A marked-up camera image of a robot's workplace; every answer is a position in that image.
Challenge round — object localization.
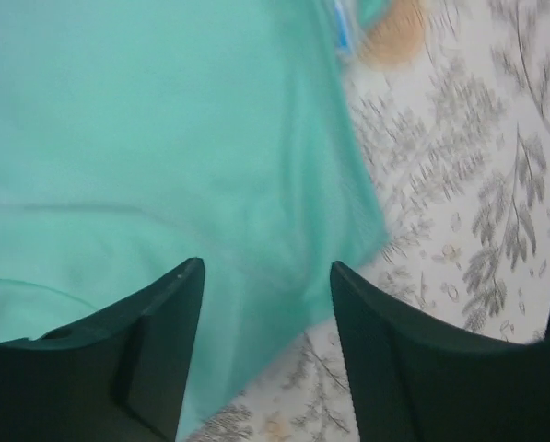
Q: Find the mint green t shirt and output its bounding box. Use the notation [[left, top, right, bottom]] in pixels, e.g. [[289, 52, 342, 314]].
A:
[[0, 1, 386, 441]]

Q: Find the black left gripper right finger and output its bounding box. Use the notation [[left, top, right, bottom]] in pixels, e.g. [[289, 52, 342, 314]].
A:
[[330, 262, 550, 442]]

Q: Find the floral patterned table mat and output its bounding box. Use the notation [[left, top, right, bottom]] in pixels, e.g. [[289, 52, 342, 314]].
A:
[[194, 1, 550, 441]]

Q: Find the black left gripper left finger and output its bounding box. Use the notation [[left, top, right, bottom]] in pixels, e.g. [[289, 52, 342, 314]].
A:
[[0, 258, 205, 441]]

